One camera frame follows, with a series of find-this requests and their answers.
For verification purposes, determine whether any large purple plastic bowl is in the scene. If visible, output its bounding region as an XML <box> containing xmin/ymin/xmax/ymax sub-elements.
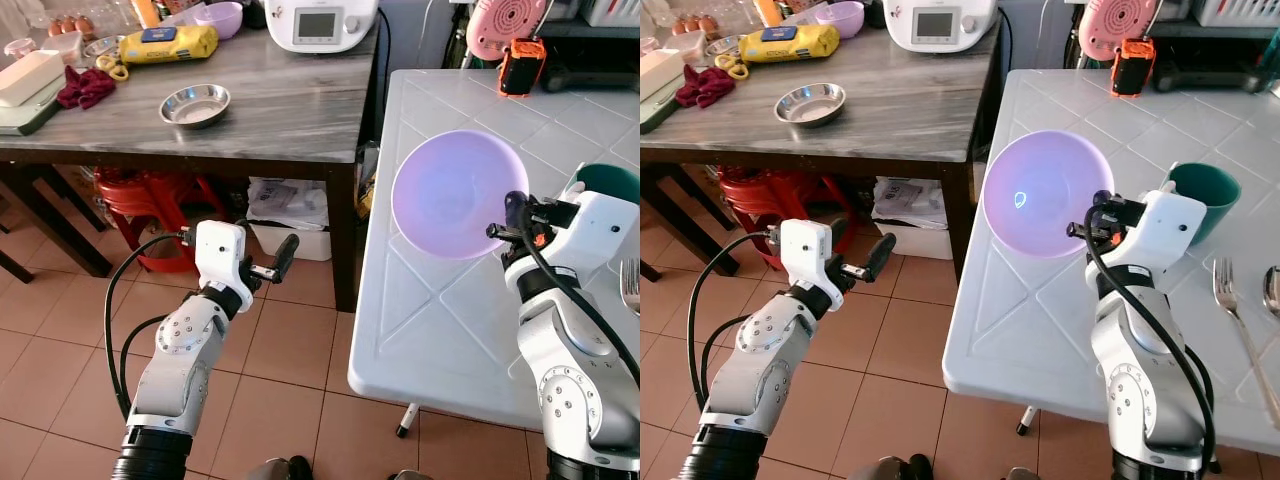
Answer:
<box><xmin>391</xmin><ymin>130</ymin><xmax>532</xmax><ymax>262</ymax></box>
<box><xmin>983</xmin><ymin>130</ymin><xmax>1117</xmax><ymax>260</ymax></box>

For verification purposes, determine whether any white storage box with papers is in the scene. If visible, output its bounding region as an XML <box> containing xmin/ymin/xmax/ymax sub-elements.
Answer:
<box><xmin>246</xmin><ymin>177</ymin><xmax>334</xmax><ymax>263</ymax></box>
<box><xmin>871</xmin><ymin>176</ymin><xmax>952</xmax><ymax>261</ymax></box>

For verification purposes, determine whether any green plastic cup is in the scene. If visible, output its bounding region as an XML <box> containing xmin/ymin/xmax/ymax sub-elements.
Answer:
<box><xmin>1163</xmin><ymin>162</ymin><xmax>1243</xmax><ymax>247</ymax></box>
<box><xmin>564</xmin><ymin>163</ymin><xmax>641</xmax><ymax>208</ymax></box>

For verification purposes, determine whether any white plastic folding table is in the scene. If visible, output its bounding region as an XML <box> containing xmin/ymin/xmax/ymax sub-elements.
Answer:
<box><xmin>941</xmin><ymin>68</ymin><xmax>1280</xmax><ymax>439</ymax></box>
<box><xmin>347</xmin><ymin>68</ymin><xmax>641</xmax><ymax>439</ymax></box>

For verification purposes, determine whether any silver metal fork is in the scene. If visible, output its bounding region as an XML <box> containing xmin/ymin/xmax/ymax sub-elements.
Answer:
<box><xmin>620</xmin><ymin>257</ymin><xmax>641</xmax><ymax>317</ymax></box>
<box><xmin>1212</xmin><ymin>256</ymin><xmax>1280</xmax><ymax>426</ymax></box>

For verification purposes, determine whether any red plastic stool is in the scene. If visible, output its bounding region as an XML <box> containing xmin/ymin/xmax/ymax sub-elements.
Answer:
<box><xmin>714</xmin><ymin>165</ymin><xmax>843</xmax><ymax>263</ymax></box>
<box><xmin>93</xmin><ymin>167</ymin><xmax>229</xmax><ymax>274</ymax></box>

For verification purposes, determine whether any orange and black battery pack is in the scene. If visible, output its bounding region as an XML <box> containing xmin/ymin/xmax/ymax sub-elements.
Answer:
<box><xmin>1109</xmin><ymin>38</ymin><xmax>1158</xmax><ymax>99</ymax></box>
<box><xmin>497</xmin><ymin>38</ymin><xmax>548</xmax><ymax>99</ymax></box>

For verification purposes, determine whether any dark wooden grey-top table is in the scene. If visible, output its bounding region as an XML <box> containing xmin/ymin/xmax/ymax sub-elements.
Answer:
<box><xmin>0</xmin><ymin>20</ymin><xmax>386</xmax><ymax>313</ymax></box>
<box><xmin>640</xmin><ymin>20</ymin><xmax>1004</xmax><ymax>313</ymax></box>

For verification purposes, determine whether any dark green tray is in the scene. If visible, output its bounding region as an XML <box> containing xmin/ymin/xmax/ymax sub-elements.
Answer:
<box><xmin>0</xmin><ymin>94</ymin><xmax>63</xmax><ymax>137</ymax></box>
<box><xmin>640</xmin><ymin>92</ymin><xmax>683</xmax><ymax>135</ymax></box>

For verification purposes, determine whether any wide stainless steel bowl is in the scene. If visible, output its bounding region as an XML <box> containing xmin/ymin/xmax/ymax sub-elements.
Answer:
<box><xmin>159</xmin><ymin>84</ymin><xmax>232</xmax><ymax>130</ymax></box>
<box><xmin>774</xmin><ymin>83</ymin><xmax>848</xmax><ymax>128</ymax></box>

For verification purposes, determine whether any pink round handheld fan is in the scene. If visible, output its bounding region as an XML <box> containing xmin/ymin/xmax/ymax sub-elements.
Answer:
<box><xmin>1077</xmin><ymin>0</ymin><xmax>1163</xmax><ymax>62</ymax></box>
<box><xmin>465</xmin><ymin>0</ymin><xmax>549</xmax><ymax>62</ymax></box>

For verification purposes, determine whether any white rectangular lidded box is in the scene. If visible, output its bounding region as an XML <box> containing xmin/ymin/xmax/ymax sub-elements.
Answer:
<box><xmin>640</xmin><ymin>48</ymin><xmax>687</xmax><ymax>101</ymax></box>
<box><xmin>0</xmin><ymin>50</ymin><xmax>67</xmax><ymax>109</ymax></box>

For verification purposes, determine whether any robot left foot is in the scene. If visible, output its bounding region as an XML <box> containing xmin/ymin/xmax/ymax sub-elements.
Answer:
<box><xmin>244</xmin><ymin>455</ymin><xmax>314</xmax><ymax>480</ymax></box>
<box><xmin>877</xmin><ymin>455</ymin><xmax>937</xmax><ymax>480</ymax></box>

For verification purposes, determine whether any dark red cloth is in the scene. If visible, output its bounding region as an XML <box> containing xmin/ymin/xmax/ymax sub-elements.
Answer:
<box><xmin>674</xmin><ymin>66</ymin><xmax>737</xmax><ymax>110</ymax></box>
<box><xmin>55</xmin><ymin>66</ymin><xmax>117</xmax><ymax>110</ymax></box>

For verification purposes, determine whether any yellow plastic package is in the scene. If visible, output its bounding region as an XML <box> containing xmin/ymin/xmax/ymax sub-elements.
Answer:
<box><xmin>118</xmin><ymin>25</ymin><xmax>220</xmax><ymax>65</ymax></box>
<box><xmin>738</xmin><ymin>25</ymin><xmax>842</xmax><ymax>65</ymax></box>

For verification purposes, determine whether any white plastic basket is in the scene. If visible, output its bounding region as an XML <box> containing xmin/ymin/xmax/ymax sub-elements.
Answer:
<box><xmin>580</xmin><ymin>0</ymin><xmax>641</xmax><ymax>29</ymax></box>
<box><xmin>1194</xmin><ymin>0</ymin><xmax>1280</xmax><ymax>29</ymax></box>

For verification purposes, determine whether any white kitchen appliance with display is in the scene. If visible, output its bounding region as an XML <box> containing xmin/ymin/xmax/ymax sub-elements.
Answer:
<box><xmin>265</xmin><ymin>0</ymin><xmax>380</xmax><ymax>54</ymax></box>
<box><xmin>884</xmin><ymin>0</ymin><xmax>999</xmax><ymax>54</ymax></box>

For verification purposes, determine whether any small purple plastic bowl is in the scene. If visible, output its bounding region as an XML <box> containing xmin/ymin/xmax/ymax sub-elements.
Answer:
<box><xmin>814</xmin><ymin>2</ymin><xmax>867</xmax><ymax>40</ymax></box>
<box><xmin>192</xmin><ymin>2</ymin><xmax>245</xmax><ymax>40</ymax></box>

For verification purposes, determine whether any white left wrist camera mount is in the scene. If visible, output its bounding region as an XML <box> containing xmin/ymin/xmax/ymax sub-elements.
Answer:
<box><xmin>194</xmin><ymin>221</ymin><xmax>251</xmax><ymax>302</ymax></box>
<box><xmin>779</xmin><ymin>219</ymin><xmax>837</xmax><ymax>302</ymax></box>

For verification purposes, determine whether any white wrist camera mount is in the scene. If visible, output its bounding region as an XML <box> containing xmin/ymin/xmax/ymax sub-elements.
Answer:
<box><xmin>194</xmin><ymin>221</ymin><xmax>251</xmax><ymax>302</ymax></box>
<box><xmin>779</xmin><ymin>219</ymin><xmax>837</xmax><ymax>302</ymax></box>
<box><xmin>556</xmin><ymin>188</ymin><xmax>641</xmax><ymax>276</ymax></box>
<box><xmin>1135</xmin><ymin>188</ymin><xmax>1208</xmax><ymax>273</ymax></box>

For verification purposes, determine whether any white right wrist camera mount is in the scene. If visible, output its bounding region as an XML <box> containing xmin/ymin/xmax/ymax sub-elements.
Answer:
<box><xmin>556</xmin><ymin>188</ymin><xmax>641</xmax><ymax>276</ymax></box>
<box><xmin>1135</xmin><ymin>188</ymin><xmax>1208</xmax><ymax>273</ymax></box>

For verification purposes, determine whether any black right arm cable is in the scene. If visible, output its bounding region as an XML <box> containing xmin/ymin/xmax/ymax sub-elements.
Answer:
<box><xmin>514</xmin><ymin>210</ymin><xmax>641</xmax><ymax>387</ymax></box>
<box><xmin>1083</xmin><ymin>205</ymin><xmax>1220</xmax><ymax>477</ymax></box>

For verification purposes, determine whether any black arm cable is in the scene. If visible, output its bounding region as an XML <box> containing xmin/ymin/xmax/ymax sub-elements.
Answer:
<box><xmin>687</xmin><ymin>231</ymin><xmax>783</xmax><ymax>413</ymax></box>
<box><xmin>514</xmin><ymin>210</ymin><xmax>641</xmax><ymax>387</ymax></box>
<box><xmin>1083</xmin><ymin>205</ymin><xmax>1220</xmax><ymax>477</ymax></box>
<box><xmin>103</xmin><ymin>231</ymin><xmax>199</xmax><ymax>420</ymax></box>

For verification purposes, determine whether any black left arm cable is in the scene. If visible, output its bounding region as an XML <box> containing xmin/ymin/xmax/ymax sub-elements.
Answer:
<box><xmin>687</xmin><ymin>231</ymin><xmax>783</xmax><ymax>413</ymax></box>
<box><xmin>103</xmin><ymin>231</ymin><xmax>199</xmax><ymax>420</ymax></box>

